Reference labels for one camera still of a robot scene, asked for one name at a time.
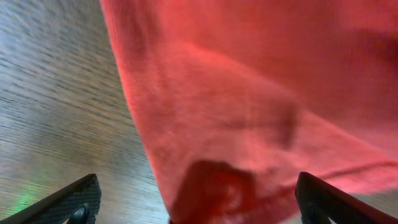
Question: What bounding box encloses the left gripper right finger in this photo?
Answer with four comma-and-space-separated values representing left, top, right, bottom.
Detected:
295, 172, 397, 224

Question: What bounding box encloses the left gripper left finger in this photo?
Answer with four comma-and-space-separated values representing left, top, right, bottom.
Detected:
1, 174, 101, 224

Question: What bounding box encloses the red t-shirt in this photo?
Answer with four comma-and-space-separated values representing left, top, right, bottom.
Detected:
101, 0, 397, 223

